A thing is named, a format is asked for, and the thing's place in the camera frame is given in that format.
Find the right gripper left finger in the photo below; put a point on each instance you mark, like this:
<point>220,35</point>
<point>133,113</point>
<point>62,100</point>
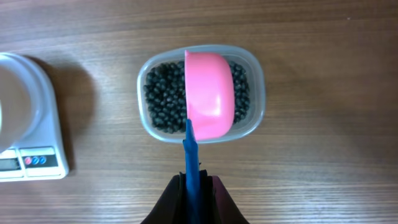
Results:
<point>171,207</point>

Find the black beans in container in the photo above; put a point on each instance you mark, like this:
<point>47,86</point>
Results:
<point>166,96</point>

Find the white bowl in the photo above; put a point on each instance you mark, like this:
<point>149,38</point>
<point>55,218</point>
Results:
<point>21,104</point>

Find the clear plastic food container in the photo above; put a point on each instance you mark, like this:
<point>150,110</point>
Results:
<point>254,76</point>

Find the pink scoop with blue handle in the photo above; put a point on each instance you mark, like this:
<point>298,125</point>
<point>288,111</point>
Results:
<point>210,113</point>

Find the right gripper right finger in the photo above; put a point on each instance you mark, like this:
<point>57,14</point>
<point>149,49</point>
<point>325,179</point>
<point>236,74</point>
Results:
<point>217,205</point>

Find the white digital kitchen scale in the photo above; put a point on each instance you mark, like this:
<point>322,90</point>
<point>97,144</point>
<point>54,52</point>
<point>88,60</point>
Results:
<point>39,155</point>

